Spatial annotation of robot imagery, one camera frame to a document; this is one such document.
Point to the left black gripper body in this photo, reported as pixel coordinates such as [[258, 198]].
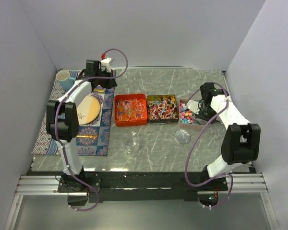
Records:
[[105, 82]]

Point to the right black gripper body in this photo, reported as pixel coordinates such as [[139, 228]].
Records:
[[205, 112]]

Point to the orange candy box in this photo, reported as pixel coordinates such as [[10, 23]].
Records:
[[130, 110]]

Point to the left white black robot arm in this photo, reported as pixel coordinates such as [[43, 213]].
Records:
[[62, 119]]

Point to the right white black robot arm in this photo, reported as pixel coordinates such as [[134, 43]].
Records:
[[242, 138]]

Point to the pink tin of star candies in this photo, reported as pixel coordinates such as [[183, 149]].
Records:
[[189, 119]]

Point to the blue white mug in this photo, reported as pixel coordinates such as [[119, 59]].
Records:
[[64, 79]]

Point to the clear round jar lid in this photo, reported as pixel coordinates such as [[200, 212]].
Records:
[[182, 136]]

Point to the cream ceramic plate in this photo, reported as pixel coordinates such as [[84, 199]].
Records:
[[88, 110]]

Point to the dark tin of lollipops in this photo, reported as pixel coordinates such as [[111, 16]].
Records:
[[162, 109]]

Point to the gold fork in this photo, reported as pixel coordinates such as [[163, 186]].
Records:
[[87, 136]]

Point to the clear glass jar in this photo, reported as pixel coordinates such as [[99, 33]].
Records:
[[131, 143]]

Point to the patterned placemat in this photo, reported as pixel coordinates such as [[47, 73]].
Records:
[[45, 145]]

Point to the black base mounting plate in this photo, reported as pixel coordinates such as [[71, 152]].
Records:
[[134, 186]]

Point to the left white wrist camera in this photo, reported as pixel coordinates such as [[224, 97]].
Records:
[[106, 64]]

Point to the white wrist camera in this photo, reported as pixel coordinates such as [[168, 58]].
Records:
[[106, 64], [193, 105]]

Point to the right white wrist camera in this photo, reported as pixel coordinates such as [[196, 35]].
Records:
[[193, 105]]

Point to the aluminium rail frame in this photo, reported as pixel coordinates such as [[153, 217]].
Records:
[[48, 185]]

